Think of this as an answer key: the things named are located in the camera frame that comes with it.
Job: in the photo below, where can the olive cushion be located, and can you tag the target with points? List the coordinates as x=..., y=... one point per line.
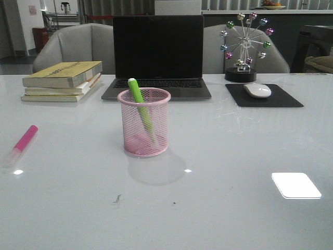
x=321, y=63

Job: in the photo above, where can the top yellow book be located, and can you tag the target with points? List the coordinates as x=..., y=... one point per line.
x=64, y=75

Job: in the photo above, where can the yellow book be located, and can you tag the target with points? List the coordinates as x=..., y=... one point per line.
x=64, y=75
x=54, y=98

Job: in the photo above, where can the fruit bowl on counter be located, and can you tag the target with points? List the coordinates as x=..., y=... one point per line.
x=272, y=5

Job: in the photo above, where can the grey armchair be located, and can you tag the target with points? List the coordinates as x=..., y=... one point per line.
x=85, y=42
x=220, y=50

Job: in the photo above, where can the dark side table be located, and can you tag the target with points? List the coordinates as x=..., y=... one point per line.
x=312, y=41

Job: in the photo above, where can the ferris wheel desk toy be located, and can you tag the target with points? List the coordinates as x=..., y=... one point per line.
x=241, y=71

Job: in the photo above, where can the middle cream book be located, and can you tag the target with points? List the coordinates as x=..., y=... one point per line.
x=81, y=89

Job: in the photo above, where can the dark grey laptop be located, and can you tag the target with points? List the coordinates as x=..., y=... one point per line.
x=163, y=52

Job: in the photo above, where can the left grey armchair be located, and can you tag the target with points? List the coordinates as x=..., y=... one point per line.
x=85, y=42

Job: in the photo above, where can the white computer mouse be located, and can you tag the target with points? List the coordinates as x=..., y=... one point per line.
x=258, y=90

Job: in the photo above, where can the pink highlighter pen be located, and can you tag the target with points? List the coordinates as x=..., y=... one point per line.
x=20, y=146

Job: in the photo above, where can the black mouse pad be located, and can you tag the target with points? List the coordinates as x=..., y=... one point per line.
x=278, y=97

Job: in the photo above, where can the red trash bin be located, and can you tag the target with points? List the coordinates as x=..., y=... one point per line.
x=41, y=37

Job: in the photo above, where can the bottom yellow book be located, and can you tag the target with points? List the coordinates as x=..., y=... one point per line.
x=54, y=98

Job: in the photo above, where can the white box behind laptop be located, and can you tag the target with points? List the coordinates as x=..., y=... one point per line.
x=177, y=7

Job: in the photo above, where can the right grey armchair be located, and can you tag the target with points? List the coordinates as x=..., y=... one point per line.
x=220, y=50

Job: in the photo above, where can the pink mesh pen holder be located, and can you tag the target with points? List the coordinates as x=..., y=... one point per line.
x=145, y=125

